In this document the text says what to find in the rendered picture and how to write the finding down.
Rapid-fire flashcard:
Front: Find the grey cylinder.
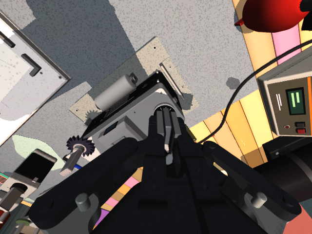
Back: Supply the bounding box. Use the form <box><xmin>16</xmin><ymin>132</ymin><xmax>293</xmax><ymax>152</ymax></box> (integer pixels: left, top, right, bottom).
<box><xmin>94</xmin><ymin>73</ymin><xmax>138</xmax><ymax>110</ymax></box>

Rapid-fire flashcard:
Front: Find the grey black camera body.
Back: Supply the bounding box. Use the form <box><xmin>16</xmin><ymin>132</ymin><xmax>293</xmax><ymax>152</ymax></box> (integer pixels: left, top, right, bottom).
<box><xmin>84</xmin><ymin>70</ymin><xmax>197</xmax><ymax>158</ymax></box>

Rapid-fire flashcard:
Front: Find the grey lever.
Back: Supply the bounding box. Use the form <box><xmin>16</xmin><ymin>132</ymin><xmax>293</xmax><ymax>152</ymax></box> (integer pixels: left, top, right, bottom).
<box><xmin>163</xmin><ymin>108</ymin><xmax>175</xmax><ymax>165</ymax></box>

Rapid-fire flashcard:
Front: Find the black angled bracket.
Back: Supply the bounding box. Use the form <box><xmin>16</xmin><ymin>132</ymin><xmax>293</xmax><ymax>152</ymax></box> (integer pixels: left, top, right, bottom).
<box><xmin>21</xmin><ymin>54</ymin><xmax>42</xmax><ymax>77</ymax></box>

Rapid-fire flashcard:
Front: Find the grey black box device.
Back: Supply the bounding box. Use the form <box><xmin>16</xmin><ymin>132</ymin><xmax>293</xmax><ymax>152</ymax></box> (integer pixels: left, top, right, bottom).
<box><xmin>0</xmin><ymin>148</ymin><xmax>58</xmax><ymax>213</ymax></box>

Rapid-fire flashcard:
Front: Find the red rubber bulb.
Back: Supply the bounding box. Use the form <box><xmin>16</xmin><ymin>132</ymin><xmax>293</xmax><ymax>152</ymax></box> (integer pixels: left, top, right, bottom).
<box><xmin>234</xmin><ymin>0</ymin><xmax>312</xmax><ymax>34</ymax></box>

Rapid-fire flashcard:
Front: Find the pale green cloth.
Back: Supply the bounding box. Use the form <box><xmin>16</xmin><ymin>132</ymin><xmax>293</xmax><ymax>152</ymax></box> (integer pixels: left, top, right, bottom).
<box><xmin>11</xmin><ymin>135</ymin><xmax>60</xmax><ymax>172</ymax></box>

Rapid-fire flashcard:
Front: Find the green disc on post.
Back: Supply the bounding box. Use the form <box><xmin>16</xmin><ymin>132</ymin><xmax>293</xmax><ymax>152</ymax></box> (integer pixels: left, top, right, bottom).
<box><xmin>15</xmin><ymin>217</ymin><xmax>32</xmax><ymax>234</ymax></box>

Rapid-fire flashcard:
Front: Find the black cylinder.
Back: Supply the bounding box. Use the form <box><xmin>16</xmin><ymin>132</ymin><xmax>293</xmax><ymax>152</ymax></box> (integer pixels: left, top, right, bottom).
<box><xmin>252</xmin><ymin>150</ymin><xmax>312</xmax><ymax>203</ymax></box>

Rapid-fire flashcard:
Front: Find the black red rocker switch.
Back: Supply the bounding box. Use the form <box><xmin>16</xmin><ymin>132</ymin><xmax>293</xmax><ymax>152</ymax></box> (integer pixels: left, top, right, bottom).
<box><xmin>295</xmin><ymin>121</ymin><xmax>307</xmax><ymax>135</ymax></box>

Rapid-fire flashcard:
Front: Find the black block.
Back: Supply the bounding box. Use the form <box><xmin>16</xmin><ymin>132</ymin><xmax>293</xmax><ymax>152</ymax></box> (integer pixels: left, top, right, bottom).
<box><xmin>262</xmin><ymin>136</ymin><xmax>312</xmax><ymax>161</ymax></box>

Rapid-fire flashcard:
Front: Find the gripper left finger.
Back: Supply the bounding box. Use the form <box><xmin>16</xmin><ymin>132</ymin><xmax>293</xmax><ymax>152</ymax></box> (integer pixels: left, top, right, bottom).
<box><xmin>28</xmin><ymin>110</ymin><xmax>169</xmax><ymax>231</ymax></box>

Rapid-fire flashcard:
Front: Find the small red object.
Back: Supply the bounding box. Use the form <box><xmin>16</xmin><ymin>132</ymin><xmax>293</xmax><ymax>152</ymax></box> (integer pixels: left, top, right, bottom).
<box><xmin>0</xmin><ymin>210</ymin><xmax>11</xmax><ymax>224</ymax></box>

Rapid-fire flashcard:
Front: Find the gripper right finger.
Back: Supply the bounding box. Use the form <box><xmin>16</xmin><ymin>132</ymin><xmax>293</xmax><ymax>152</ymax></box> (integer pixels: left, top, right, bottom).
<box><xmin>170</xmin><ymin>111</ymin><xmax>303</xmax><ymax>224</ymax></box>

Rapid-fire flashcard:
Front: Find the black cable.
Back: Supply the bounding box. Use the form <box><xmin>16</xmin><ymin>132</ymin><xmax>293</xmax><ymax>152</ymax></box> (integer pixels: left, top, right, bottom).
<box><xmin>195</xmin><ymin>40</ymin><xmax>312</xmax><ymax>144</ymax></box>

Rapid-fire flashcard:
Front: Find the grey tray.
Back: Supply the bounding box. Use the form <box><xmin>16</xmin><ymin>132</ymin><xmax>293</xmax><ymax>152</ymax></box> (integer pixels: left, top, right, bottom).
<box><xmin>0</xmin><ymin>9</ymin><xmax>73</xmax><ymax>147</ymax></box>

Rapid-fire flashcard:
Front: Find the silver speed dial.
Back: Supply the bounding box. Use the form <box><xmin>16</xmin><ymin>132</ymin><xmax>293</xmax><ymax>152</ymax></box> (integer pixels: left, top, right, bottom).
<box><xmin>153</xmin><ymin>102</ymin><xmax>180</xmax><ymax>118</ymax></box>

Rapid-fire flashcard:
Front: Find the beige tester box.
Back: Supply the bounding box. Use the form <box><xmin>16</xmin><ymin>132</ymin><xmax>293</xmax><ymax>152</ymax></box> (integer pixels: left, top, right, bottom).
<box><xmin>257</xmin><ymin>48</ymin><xmax>312</xmax><ymax>138</ymax></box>

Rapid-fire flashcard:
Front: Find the beige cradle plate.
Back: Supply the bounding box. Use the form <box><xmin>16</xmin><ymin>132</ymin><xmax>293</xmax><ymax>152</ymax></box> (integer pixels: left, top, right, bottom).
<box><xmin>68</xmin><ymin>36</ymin><xmax>199</xmax><ymax>122</ymax></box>

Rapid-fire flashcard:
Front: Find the grey speckled mat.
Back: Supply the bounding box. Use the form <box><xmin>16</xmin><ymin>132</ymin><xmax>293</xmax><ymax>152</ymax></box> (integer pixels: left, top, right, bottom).
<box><xmin>0</xmin><ymin>0</ymin><xmax>260</xmax><ymax>186</ymax></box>

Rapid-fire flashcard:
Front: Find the black toothed wheel grey handle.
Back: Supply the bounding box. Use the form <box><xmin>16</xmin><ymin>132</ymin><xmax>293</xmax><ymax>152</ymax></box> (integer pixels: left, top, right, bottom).
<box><xmin>59</xmin><ymin>135</ymin><xmax>96</xmax><ymax>176</ymax></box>

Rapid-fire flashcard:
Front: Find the green display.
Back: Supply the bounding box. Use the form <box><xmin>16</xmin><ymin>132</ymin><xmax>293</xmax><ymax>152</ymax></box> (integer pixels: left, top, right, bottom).
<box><xmin>285</xmin><ymin>87</ymin><xmax>307</xmax><ymax>116</ymax></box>

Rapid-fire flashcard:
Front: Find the black straight bracket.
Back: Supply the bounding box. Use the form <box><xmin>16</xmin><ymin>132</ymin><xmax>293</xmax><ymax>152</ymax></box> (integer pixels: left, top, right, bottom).
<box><xmin>0</xmin><ymin>31</ymin><xmax>16</xmax><ymax>48</ymax></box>

